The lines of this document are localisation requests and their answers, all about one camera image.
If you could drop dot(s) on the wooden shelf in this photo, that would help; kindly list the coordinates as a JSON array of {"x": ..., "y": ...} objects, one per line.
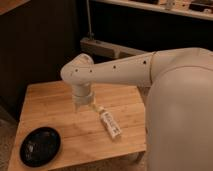
[{"x": 158, "y": 8}]

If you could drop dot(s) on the wooden table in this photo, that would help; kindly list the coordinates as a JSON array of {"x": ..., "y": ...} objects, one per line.
[{"x": 83, "y": 137}]

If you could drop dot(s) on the white labelled bottle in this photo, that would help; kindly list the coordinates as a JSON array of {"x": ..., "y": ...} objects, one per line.
[{"x": 108, "y": 121}]

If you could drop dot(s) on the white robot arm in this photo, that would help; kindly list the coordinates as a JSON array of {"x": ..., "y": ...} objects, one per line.
[{"x": 179, "y": 105}]

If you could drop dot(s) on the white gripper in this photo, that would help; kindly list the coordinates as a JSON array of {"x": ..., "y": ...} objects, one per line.
[{"x": 83, "y": 100}]

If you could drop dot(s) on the black ceramic bowl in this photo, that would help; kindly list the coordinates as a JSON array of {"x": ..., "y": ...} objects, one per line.
[{"x": 40, "y": 146}]

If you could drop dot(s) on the grey vertical pole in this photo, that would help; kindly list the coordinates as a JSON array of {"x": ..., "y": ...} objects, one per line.
[{"x": 90, "y": 33}]

